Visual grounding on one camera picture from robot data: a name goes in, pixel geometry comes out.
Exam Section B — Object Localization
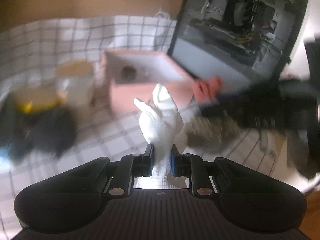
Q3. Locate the clear jar tan lid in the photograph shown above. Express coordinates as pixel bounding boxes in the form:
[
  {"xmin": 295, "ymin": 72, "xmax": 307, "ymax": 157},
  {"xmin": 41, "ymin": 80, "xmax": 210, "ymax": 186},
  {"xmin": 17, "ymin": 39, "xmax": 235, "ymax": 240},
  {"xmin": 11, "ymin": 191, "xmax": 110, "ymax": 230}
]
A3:
[{"xmin": 55, "ymin": 60, "xmax": 94, "ymax": 109}]

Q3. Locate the white sock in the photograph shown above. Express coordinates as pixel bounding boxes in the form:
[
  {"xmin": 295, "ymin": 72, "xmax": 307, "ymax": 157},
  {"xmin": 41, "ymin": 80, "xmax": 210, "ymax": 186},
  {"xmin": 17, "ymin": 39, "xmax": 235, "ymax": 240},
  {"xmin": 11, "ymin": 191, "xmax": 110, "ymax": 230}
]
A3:
[{"xmin": 134, "ymin": 83, "xmax": 187, "ymax": 179}]

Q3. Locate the grey fuzzy cloth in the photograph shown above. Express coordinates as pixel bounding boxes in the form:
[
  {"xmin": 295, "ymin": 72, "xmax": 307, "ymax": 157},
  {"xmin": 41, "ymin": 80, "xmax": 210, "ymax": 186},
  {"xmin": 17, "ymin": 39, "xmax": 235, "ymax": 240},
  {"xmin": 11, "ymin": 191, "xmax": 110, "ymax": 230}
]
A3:
[{"xmin": 184, "ymin": 116, "xmax": 241, "ymax": 153}]

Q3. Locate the yellow round sponge pad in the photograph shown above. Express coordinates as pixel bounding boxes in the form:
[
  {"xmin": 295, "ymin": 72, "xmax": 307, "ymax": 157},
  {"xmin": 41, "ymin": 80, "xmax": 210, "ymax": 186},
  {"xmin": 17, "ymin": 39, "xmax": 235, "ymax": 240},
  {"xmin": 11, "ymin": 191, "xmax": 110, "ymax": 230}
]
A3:
[{"xmin": 13, "ymin": 85, "xmax": 61, "ymax": 114}]

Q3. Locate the black knit cloth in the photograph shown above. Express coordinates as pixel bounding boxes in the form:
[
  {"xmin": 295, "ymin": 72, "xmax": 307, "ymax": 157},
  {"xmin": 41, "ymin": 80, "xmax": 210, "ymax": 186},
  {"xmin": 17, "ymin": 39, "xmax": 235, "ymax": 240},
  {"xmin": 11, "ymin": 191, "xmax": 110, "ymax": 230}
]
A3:
[{"xmin": 6, "ymin": 106, "xmax": 77, "ymax": 165}]

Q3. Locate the pink storage box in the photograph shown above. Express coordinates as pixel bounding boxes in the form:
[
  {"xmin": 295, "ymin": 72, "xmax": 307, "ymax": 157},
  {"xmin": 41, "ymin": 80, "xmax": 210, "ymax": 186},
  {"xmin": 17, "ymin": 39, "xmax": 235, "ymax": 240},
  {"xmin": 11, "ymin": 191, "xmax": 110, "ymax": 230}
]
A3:
[{"xmin": 101, "ymin": 50, "xmax": 194, "ymax": 114}]

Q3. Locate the white checkered tablecloth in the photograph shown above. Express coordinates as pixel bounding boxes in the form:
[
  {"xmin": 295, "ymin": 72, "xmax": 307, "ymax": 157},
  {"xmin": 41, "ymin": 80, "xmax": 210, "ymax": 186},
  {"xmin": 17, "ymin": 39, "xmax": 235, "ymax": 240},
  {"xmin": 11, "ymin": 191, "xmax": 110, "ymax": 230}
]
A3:
[{"xmin": 1, "ymin": 21, "xmax": 306, "ymax": 239}]

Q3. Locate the pink scrunchie cloth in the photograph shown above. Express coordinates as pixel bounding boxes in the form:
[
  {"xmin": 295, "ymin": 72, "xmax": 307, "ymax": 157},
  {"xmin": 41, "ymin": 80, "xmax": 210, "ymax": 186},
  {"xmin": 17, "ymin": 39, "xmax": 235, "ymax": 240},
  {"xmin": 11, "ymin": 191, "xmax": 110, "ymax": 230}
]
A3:
[{"xmin": 193, "ymin": 76, "xmax": 223, "ymax": 103}]

